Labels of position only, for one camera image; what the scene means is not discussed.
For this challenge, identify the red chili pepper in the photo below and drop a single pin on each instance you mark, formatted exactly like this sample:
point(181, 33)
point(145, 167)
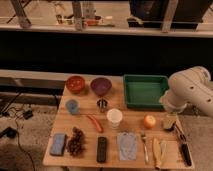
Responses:
point(96, 123)

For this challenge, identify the bunch of dark grapes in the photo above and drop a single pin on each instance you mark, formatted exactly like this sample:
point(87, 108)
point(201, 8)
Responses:
point(75, 144)

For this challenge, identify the purple bowl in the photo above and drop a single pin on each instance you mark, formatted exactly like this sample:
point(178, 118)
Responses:
point(101, 86)

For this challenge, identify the light blue cloth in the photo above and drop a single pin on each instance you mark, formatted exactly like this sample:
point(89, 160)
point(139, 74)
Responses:
point(127, 146)

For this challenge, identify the blue plastic cup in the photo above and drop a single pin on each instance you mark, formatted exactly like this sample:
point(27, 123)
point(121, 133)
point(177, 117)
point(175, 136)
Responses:
point(72, 106)

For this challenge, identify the white paper cup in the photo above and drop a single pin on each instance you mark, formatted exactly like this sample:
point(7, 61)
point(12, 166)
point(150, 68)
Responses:
point(114, 117)

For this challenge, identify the metal fork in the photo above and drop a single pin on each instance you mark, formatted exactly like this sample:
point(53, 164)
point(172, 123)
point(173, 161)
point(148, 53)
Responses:
point(143, 138)

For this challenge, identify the small metal cup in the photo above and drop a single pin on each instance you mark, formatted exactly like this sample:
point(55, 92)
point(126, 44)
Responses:
point(102, 104)

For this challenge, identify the yellow banana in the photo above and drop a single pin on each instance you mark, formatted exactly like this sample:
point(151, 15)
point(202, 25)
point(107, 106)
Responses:
point(157, 153)

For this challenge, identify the red bowl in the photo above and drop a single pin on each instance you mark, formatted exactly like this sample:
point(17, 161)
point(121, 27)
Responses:
point(75, 84)

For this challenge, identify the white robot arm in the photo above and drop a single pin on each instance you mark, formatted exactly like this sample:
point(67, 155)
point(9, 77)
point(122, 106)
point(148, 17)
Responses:
point(189, 86)

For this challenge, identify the blue sponge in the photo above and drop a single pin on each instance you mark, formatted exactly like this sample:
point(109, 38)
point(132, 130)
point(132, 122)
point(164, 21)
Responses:
point(58, 144)

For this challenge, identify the orange apple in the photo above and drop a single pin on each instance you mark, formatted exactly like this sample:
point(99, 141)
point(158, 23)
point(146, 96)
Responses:
point(149, 121)

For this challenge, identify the green plastic tray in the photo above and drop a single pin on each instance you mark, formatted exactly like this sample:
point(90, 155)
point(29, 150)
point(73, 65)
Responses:
point(144, 91)

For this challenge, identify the wooden tongs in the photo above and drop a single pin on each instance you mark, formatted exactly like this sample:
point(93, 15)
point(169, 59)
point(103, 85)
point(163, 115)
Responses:
point(163, 145)

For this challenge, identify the black remote control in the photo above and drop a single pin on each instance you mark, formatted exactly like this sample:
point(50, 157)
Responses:
point(101, 150)

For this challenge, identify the black handled knife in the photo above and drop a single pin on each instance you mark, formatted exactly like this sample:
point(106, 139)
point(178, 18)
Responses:
point(184, 146)

